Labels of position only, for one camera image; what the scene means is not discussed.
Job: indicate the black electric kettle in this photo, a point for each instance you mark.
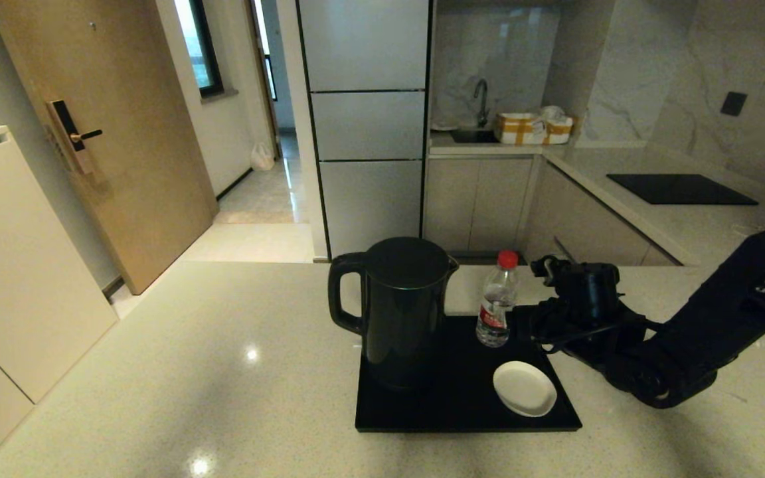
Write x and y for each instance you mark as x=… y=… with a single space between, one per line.
x=399 y=312

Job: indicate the yellow striped white box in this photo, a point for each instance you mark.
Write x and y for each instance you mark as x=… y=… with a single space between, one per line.
x=517 y=129

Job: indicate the white crumpled bag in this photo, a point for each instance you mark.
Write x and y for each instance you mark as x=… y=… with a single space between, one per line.
x=550 y=113

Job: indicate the light wooden door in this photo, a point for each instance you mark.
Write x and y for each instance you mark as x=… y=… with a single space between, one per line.
x=123 y=133

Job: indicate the black wall socket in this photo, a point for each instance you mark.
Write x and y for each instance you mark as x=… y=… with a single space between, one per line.
x=733 y=104

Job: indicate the dark kitchen faucet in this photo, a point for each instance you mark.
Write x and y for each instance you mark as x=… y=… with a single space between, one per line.
x=482 y=98

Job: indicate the white storage cabinet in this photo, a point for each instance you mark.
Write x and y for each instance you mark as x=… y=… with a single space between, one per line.
x=17 y=265

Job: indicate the white plastic bag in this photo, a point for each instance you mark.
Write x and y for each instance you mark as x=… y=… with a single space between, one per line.
x=262 y=158

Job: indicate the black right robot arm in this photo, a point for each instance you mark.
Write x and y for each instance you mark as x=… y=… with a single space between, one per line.
x=708 y=338

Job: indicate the black induction cooktop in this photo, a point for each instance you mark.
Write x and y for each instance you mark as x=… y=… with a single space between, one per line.
x=678 y=189

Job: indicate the dark framed window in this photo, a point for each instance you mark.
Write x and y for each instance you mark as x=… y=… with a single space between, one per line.
x=204 y=53

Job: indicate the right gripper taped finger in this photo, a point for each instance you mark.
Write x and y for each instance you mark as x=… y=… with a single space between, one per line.
x=547 y=269
x=530 y=325

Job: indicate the clear water bottle red cap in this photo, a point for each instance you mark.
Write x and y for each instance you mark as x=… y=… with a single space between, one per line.
x=492 y=325

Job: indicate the steel kitchen sink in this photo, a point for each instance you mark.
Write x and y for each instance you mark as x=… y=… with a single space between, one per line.
x=474 y=136

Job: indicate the tall grey refrigerator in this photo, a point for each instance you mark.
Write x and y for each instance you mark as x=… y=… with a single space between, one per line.
x=369 y=133

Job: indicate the cardboard box yellow tape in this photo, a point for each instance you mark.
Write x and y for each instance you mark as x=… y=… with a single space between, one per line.
x=558 y=131

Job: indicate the beige base cabinet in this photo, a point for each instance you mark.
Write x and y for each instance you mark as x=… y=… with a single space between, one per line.
x=475 y=206
x=588 y=226

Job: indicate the black rectangular tray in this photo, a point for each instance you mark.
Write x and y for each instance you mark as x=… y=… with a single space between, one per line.
x=449 y=405

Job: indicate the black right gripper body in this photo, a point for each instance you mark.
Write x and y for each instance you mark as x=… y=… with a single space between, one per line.
x=592 y=312

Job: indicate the small white saucer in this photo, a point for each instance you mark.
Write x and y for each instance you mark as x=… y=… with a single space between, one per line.
x=525 y=388

